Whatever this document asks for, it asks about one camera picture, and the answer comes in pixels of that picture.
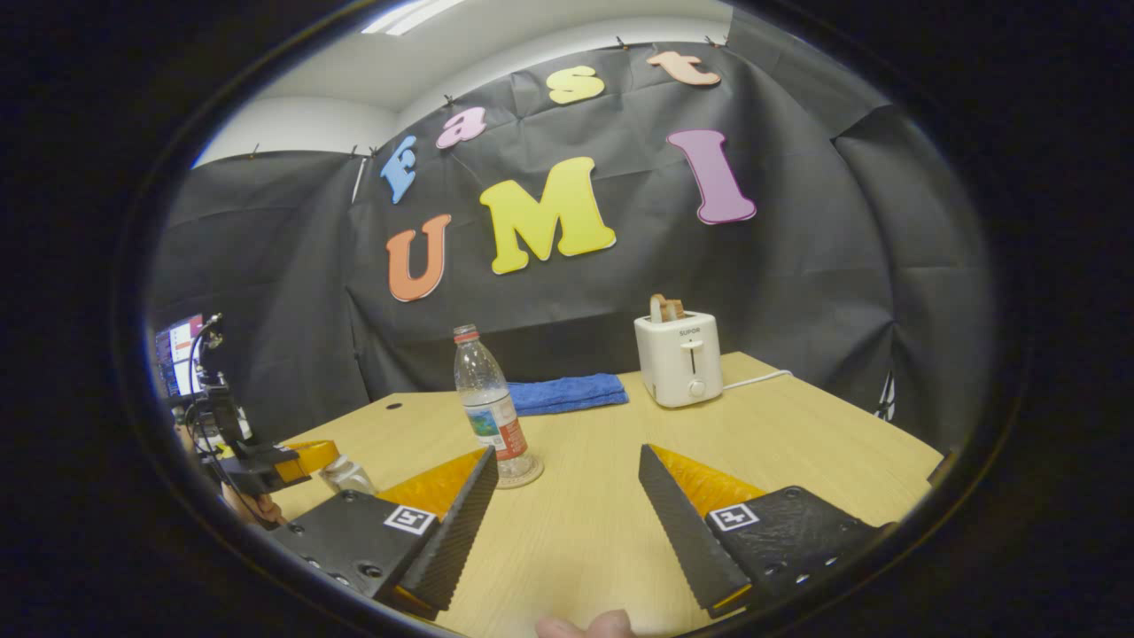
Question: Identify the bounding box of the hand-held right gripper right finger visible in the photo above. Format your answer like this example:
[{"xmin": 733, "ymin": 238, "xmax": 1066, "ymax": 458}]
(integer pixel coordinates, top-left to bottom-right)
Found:
[{"xmin": 638, "ymin": 444, "xmax": 887, "ymax": 619}]

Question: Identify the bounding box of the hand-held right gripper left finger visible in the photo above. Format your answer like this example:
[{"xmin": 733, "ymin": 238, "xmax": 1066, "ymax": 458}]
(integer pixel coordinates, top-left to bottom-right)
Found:
[{"xmin": 268, "ymin": 446, "xmax": 500, "ymax": 621}]

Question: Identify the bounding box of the white teacup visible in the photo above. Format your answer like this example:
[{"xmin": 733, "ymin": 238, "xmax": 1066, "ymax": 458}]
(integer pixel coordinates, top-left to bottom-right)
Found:
[{"xmin": 319, "ymin": 455, "xmax": 378, "ymax": 496}]

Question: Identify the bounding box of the clear plastic water bottle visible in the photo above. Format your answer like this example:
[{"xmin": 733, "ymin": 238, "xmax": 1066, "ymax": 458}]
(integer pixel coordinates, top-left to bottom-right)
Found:
[{"xmin": 454, "ymin": 324, "xmax": 538, "ymax": 485}]

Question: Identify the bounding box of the computer monitor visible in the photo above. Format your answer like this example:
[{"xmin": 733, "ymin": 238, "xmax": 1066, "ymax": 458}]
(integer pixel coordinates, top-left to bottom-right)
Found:
[{"xmin": 155, "ymin": 314, "xmax": 206, "ymax": 398}]

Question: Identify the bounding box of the white toaster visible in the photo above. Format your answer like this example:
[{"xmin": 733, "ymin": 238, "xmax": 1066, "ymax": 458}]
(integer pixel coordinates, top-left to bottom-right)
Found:
[{"xmin": 634, "ymin": 310, "xmax": 725, "ymax": 409}]

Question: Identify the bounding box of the blue towel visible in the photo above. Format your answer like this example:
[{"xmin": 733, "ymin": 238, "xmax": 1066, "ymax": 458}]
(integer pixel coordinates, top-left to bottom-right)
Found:
[{"xmin": 507, "ymin": 373, "xmax": 631, "ymax": 417}]

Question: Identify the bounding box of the black backdrop cloth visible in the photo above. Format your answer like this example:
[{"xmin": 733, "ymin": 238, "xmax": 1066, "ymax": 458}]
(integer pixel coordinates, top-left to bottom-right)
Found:
[{"xmin": 146, "ymin": 9, "xmax": 998, "ymax": 453}]

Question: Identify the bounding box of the white toaster cable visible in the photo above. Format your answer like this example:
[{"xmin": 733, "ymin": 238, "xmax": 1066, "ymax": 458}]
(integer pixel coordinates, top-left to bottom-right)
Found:
[{"xmin": 721, "ymin": 370, "xmax": 795, "ymax": 392}]

